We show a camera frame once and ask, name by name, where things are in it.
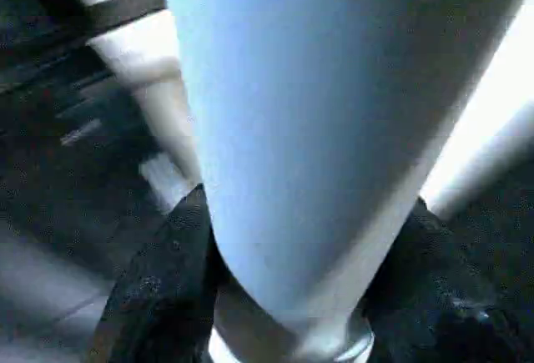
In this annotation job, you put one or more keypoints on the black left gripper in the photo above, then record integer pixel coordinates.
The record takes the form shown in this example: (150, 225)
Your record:
(58, 88)

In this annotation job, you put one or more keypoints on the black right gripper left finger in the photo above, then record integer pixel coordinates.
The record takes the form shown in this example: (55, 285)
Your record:
(163, 296)

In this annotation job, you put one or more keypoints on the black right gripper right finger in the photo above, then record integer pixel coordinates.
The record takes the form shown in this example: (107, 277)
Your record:
(450, 305)

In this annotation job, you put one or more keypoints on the white plastic table leg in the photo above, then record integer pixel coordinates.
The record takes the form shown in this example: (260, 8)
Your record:
(334, 129)

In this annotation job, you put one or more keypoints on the black work mat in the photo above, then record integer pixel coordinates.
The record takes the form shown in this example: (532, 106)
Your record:
(501, 238)

